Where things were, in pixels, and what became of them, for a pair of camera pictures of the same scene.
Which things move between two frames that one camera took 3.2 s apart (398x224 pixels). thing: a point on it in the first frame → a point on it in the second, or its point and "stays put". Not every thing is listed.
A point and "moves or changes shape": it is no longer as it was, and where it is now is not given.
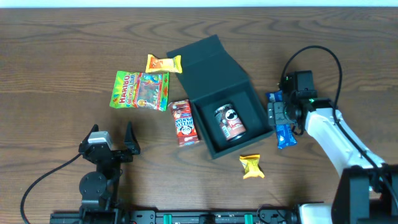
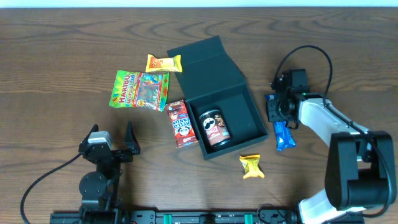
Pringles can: x=229 y=122 → x=215 y=127
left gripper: x=112 y=154 stays put
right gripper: x=277 y=113 stays put
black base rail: x=117 y=215 stays put
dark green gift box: x=229 y=108 moves or changes shape
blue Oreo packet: x=285 y=135 stays put
